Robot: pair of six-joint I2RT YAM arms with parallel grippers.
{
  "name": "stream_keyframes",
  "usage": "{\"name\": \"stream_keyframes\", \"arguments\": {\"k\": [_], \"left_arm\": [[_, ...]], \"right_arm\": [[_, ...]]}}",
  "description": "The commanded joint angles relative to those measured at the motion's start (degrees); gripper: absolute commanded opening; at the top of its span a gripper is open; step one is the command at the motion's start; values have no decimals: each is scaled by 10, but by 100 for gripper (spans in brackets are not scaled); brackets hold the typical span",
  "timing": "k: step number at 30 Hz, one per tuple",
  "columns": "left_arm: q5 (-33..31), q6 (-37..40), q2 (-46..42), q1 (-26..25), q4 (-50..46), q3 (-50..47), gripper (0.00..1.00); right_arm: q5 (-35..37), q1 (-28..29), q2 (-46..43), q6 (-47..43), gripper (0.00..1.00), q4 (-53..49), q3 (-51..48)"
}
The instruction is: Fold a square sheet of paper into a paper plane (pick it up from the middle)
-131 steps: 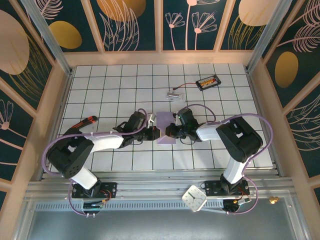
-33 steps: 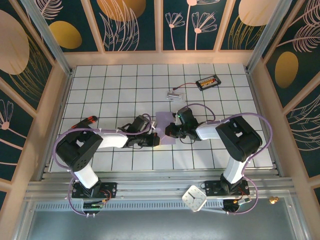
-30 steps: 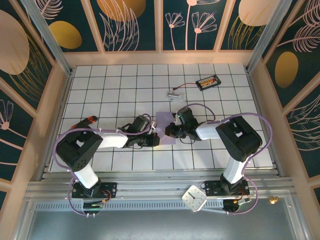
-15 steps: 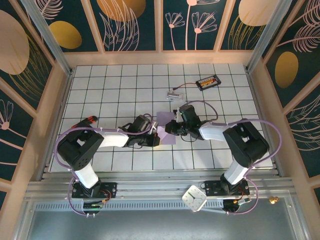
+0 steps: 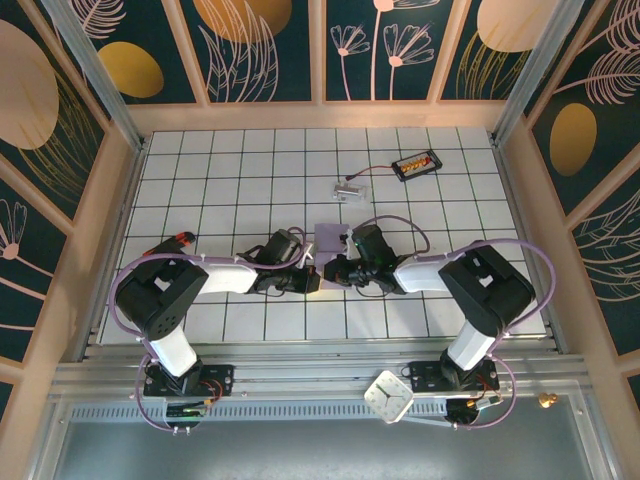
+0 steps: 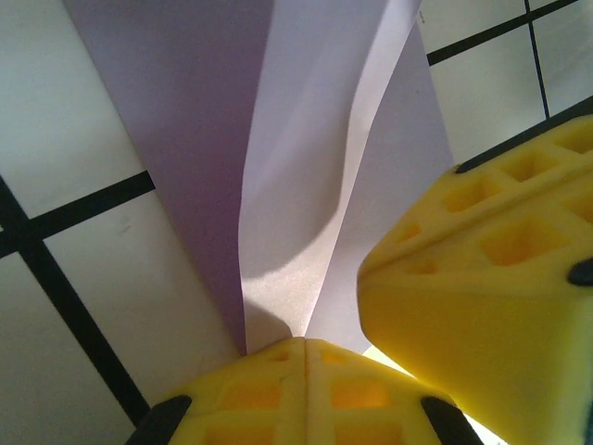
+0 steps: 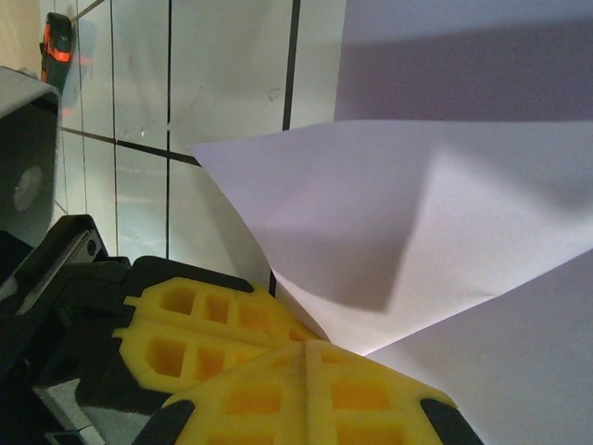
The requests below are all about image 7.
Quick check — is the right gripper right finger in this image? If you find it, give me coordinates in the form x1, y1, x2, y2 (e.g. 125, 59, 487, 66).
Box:
305, 340, 483, 445

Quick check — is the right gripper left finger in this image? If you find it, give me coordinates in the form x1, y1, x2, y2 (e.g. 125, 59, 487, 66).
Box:
132, 341, 308, 445

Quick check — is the lilac square paper sheet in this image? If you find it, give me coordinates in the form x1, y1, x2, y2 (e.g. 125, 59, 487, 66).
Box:
189, 0, 593, 445

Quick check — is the orange black utility knife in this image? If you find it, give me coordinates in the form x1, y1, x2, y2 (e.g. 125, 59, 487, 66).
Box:
39, 12, 75, 110

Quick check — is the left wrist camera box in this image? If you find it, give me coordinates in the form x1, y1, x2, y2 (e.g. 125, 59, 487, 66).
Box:
0, 64, 61, 261

